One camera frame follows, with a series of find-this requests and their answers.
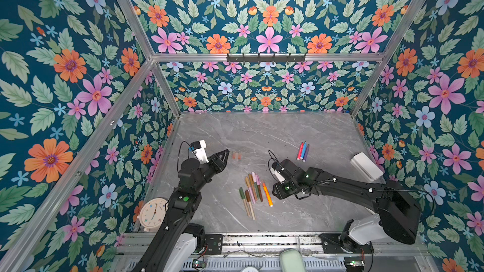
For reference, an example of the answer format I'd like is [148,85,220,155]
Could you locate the pink highlighter marker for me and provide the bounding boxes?
[296,142,305,161]

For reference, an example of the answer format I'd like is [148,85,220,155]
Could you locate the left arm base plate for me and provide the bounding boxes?
[192,234,224,256]

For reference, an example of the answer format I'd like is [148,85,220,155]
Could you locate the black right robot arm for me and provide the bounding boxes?
[269,159,422,244]

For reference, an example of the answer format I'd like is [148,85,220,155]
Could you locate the pink cap green pen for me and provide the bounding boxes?
[252,173,263,202]

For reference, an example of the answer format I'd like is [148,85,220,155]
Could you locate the green cap beige pen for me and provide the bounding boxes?
[239,187,251,217]

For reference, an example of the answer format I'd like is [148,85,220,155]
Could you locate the purple marker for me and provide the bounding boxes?
[301,143,310,162]

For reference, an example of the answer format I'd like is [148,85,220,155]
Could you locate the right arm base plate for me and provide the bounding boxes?
[318,233,374,254]

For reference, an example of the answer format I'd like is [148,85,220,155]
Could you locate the tan cap pink pen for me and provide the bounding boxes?
[245,176,257,203]

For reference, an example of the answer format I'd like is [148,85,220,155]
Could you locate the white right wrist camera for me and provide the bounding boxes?
[270,162,286,183]

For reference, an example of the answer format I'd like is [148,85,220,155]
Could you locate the orange marker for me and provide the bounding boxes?
[262,181,274,207]

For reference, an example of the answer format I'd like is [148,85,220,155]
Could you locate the black wall hook rail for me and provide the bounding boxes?
[226,53,306,64]

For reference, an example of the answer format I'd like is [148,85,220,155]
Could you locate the pale green rounded object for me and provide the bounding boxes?
[279,249,306,272]

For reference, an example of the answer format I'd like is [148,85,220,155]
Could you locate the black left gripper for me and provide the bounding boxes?
[193,148,229,194]

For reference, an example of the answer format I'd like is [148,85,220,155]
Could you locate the blue marker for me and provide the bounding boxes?
[299,142,308,162]

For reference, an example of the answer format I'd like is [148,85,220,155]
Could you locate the brown cap beige pen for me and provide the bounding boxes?
[245,190,256,220]

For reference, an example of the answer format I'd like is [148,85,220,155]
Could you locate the white rectangular box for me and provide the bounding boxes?
[350,152,383,183]

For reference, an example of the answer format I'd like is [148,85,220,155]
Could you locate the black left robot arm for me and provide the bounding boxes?
[133,149,229,271]

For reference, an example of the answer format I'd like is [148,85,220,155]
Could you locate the beige round alarm clock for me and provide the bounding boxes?
[138,198,168,232]

